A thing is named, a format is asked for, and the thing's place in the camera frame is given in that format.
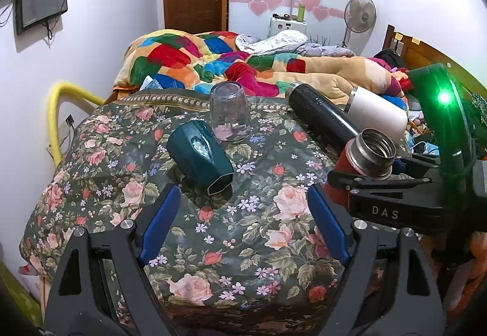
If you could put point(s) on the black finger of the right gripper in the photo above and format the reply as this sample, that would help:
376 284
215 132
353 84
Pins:
344 182

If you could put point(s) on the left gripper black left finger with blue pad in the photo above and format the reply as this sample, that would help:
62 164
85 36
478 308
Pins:
100 286

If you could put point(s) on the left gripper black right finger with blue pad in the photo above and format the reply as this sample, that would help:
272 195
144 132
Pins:
387 286

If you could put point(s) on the red thermos bottle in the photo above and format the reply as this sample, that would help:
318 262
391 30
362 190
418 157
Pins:
370 154

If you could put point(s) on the dark teal faceted cup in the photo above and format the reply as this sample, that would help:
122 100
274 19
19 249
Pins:
199 156

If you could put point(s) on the black thermos bottle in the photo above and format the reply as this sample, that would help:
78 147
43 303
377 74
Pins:
322 116

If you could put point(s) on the white insulated mug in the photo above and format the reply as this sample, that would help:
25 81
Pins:
369 110

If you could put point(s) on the dark floral quilt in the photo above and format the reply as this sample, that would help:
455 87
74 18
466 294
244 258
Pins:
250 262

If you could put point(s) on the clear glass tumbler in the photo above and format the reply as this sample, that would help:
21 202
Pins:
229 112

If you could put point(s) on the wooden bed headboard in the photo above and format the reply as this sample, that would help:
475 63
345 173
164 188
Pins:
416 53

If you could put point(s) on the grey white crumpled sheet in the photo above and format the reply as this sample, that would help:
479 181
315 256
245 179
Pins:
289 41

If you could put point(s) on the standing electric fan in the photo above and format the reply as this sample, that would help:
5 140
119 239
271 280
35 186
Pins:
359 16

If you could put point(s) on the green bottle on cabinet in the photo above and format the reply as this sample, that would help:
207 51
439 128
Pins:
301 14

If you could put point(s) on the colourful patchwork blanket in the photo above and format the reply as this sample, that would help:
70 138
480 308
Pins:
200 61

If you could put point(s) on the yellow foam-covered rail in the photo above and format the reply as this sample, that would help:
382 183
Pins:
58 90

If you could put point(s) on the small black wall monitor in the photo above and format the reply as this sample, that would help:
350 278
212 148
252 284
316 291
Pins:
31 12

